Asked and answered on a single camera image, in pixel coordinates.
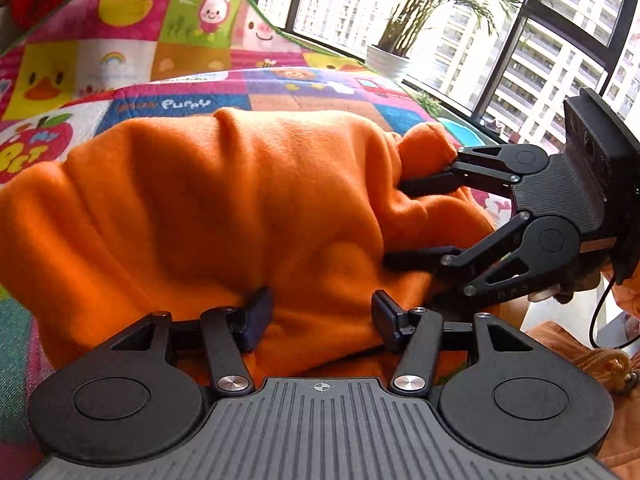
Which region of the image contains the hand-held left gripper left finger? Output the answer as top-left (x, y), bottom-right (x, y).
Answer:
top-left (107, 287), bottom-right (275, 397)

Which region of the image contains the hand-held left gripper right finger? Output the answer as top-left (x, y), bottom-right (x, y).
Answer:
top-left (371, 290), bottom-right (536, 397)

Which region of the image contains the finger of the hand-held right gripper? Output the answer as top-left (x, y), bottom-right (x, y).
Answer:
top-left (382, 211), bottom-right (533, 299)
top-left (399, 146), bottom-right (521, 198)

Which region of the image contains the orange pumpkin costume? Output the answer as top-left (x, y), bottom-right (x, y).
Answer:
top-left (0, 106), bottom-right (496, 386)

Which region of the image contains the green leafy plant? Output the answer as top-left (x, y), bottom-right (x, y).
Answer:
top-left (414, 89), bottom-right (445, 117)

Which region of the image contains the potted plant in white pot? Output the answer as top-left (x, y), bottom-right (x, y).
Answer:
top-left (366, 0), bottom-right (556, 82)

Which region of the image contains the colourful cartoon play mat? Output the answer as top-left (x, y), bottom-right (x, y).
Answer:
top-left (0, 0), bottom-right (516, 480)

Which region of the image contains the black cable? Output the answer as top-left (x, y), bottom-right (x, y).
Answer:
top-left (589, 274), bottom-right (640, 352)

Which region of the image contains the black window frame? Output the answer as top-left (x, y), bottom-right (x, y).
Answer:
top-left (225, 0), bottom-right (640, 161)

